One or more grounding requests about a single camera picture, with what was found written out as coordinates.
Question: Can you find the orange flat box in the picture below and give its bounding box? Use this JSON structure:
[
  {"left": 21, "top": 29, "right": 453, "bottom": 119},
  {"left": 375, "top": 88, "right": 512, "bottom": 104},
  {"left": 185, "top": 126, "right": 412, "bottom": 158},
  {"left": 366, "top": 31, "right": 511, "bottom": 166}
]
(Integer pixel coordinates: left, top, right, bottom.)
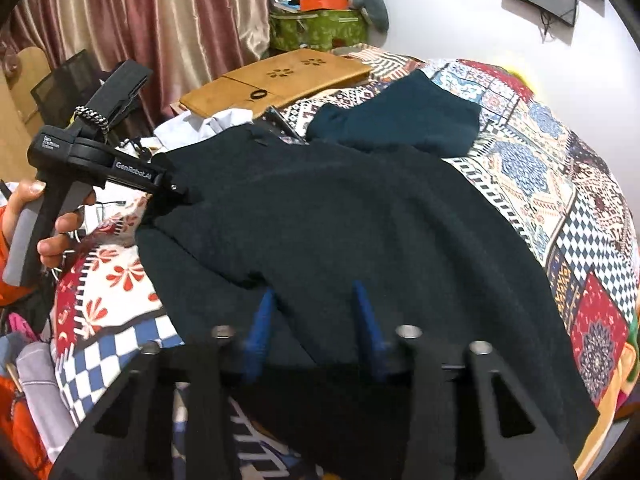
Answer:
[{"left": 299, "top": 0, "right": 352, "bottom": 12}]

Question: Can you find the patterned patchwork bedsheet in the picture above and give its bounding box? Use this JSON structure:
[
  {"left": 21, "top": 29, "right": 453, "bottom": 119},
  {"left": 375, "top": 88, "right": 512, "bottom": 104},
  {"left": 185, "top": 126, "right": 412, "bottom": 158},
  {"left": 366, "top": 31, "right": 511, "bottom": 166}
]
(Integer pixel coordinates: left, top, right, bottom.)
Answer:
[{"left": 50, "top": 44, "right": 640, "bottom": 480}]

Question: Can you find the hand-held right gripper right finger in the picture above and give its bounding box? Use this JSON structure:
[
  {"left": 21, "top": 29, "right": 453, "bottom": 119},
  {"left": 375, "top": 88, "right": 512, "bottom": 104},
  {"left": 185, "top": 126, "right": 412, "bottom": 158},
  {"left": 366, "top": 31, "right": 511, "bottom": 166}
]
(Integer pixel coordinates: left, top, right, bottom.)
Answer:
[{"left": 350, "top": 280, "right": 581, "bottom": 480}]

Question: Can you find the dark dotted cloth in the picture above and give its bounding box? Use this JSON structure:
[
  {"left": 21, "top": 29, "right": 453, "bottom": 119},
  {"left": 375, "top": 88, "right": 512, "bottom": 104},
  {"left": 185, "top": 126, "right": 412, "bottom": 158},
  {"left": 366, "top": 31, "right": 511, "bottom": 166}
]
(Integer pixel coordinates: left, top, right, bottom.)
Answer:
[{"left": 256, "top": 106, "right": 309, "bottom": 146}]

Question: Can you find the grey cloth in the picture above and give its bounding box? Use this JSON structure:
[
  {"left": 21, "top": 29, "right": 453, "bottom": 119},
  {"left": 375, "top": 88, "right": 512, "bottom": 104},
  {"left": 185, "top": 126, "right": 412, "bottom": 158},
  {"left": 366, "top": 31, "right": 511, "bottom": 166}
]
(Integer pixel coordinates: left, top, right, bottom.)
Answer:
[{"left": 14, "top": 341, "right": 77, "bottom": 463}]

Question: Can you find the brown wooden lap desk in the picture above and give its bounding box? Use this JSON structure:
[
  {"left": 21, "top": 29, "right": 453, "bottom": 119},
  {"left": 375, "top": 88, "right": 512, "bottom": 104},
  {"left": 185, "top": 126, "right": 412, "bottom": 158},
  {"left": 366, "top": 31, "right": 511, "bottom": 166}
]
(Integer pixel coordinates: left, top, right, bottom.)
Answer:
[{"left": 179, "top": 49, "right": 374, "bottom": 117}]

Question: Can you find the light wooden furniture panel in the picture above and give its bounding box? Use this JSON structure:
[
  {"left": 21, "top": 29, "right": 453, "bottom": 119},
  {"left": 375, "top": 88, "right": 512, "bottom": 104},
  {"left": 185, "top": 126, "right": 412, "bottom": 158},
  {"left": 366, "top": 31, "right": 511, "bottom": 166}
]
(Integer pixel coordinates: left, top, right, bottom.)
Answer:
[{"left": 0, "top": 46, "right": 52, "bottom": 182}]

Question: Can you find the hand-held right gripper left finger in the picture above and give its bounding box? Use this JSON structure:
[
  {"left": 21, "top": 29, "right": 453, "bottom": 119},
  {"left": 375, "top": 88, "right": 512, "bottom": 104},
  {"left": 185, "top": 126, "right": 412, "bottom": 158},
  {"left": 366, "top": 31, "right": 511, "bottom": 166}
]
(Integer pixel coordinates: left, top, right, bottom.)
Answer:
[{"left": 50, "top": 287, "right": 278, "bottom": 480}]

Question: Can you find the green patterned storage box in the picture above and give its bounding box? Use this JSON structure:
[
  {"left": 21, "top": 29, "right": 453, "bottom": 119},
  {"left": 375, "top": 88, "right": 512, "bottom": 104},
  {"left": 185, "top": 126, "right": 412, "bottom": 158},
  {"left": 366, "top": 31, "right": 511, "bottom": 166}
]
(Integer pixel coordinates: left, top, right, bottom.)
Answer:
[{"left": 269, "top": 7, "right": 370, "bottom": 53}]

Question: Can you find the person's left hand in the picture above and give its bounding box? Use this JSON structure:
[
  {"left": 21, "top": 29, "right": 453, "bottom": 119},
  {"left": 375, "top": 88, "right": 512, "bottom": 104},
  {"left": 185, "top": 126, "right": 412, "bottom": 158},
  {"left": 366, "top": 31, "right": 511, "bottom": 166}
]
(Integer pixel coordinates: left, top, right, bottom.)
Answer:
[{"left": 0, "top": 180, "right": 97, "bottom": 269}]

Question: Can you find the pink and beige curtain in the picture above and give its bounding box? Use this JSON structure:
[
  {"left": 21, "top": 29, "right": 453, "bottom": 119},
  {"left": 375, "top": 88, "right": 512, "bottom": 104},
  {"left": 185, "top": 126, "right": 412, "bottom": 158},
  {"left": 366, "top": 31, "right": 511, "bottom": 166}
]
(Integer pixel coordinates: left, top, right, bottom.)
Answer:
[{"left": 9, "top": 0, "right": 275, "bottom": 128}]

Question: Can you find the dark navy sweater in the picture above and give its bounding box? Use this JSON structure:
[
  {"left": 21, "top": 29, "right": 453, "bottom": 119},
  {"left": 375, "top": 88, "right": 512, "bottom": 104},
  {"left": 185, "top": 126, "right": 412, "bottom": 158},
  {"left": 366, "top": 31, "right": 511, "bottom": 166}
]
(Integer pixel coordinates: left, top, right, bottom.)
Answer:
[{"left": 134, "top": 122, "right": 601, "bottom": 477}]

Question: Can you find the black mesh chair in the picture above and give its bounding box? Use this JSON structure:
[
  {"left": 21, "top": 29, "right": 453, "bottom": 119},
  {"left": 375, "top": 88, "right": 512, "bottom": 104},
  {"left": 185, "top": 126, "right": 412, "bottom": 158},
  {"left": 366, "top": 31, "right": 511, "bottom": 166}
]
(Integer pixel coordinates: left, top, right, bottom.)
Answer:
[{"left": 30, "top": 49, "right": 108, "bottom": 117}]

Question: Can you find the dark teal garment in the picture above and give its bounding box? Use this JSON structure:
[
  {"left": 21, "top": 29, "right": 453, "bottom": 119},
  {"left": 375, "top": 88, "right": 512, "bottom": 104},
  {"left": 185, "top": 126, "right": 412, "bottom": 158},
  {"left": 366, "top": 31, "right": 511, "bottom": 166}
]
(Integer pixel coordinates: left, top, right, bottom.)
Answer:
[{"left": 305, "top": 69, "right": 482, "bottom": 157}]

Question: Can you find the orange cloth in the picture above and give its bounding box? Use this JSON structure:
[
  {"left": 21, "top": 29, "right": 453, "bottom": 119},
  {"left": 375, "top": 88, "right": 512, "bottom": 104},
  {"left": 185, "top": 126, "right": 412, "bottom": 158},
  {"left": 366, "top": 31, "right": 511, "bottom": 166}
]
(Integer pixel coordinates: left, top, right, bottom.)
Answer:
[{"left": 0, "top": 374, "right": 53, "bottom": 480}]

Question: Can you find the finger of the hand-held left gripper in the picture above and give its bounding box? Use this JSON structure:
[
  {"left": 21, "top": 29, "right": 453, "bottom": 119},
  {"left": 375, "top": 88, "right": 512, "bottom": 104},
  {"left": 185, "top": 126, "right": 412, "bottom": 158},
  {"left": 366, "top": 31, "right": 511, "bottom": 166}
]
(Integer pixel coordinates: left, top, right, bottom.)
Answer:
[{"left": 148, "top": 162, "right": 195, "bottom": 207}]

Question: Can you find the white cloth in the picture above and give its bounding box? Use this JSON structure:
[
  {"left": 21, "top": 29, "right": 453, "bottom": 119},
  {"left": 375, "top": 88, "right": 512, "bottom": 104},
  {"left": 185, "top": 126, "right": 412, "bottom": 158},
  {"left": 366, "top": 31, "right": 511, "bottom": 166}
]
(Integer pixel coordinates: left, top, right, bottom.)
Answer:
[{"left": 153, "top": 107, "right": 253, "bottom": 152}]

